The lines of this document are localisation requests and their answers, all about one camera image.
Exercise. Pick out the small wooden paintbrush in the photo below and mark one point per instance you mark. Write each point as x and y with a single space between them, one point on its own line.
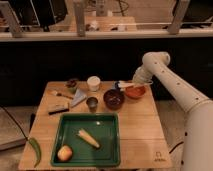
56 93

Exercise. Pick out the dark toy on green base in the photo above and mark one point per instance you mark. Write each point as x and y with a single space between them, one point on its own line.
72 85

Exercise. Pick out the dark brown bowl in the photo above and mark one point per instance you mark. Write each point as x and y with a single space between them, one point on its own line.
113 99

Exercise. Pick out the corn cob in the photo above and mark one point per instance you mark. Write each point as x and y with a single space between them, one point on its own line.
88 138

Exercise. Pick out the brush with wooden handle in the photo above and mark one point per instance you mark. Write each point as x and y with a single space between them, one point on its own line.
124 85

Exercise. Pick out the yellow orange fruit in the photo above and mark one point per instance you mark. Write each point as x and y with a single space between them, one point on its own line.
64 153

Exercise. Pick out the small metal cup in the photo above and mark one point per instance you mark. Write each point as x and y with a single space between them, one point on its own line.
92 103

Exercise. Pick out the grey wedge piece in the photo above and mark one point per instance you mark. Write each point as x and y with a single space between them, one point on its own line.
79 96

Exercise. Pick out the green chili pepper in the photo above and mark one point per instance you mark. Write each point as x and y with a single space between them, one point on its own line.
36 147

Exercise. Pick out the wooden block brush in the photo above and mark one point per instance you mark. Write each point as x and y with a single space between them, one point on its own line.
57 108

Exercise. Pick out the red bowl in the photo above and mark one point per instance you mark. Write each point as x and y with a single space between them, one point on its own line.
135 92

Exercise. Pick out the white cup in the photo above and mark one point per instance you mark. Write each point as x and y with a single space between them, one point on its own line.
93 83

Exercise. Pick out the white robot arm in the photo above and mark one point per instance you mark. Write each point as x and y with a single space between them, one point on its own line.
198 141

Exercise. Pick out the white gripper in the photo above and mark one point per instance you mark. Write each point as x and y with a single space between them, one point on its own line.
142 76

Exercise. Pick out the green tray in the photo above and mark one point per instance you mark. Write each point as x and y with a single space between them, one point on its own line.
104 128

